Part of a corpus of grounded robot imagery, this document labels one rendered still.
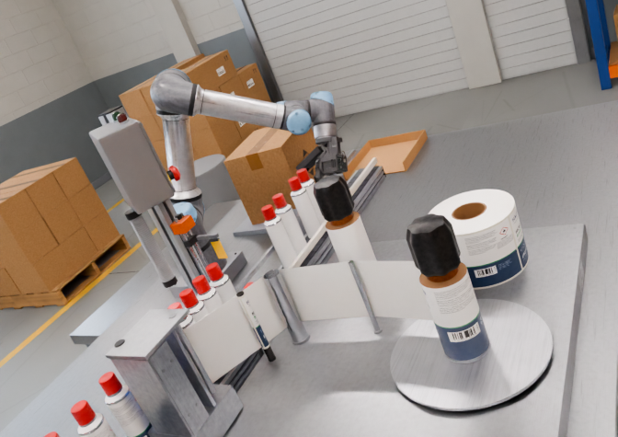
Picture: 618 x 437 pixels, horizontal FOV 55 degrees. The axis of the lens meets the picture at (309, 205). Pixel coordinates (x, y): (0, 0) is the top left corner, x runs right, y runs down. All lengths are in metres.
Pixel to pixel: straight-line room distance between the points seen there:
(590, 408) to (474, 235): 0.40
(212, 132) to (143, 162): 3.96
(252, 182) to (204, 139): 3.26
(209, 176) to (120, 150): 2.76
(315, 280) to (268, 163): 0.83
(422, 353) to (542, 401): 0.25
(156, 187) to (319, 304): 0.45
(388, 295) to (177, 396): 0.47
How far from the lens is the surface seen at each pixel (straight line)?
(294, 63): 6.50
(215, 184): 4.11
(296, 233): 1.73
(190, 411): 1.21
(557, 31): 5.70
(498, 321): 1.25
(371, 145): 2.57
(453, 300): 1.09
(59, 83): 8.10
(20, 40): 7.97
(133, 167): 1.35
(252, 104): 1.79
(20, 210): 4.82
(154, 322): 1.21
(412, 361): 1.22
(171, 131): 1.93
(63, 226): 5.01
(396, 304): 1.27
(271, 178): 2.10
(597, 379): 1.20
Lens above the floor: 1.66
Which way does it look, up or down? 22 degrees down
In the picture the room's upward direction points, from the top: 22 degrees counter-clockwise
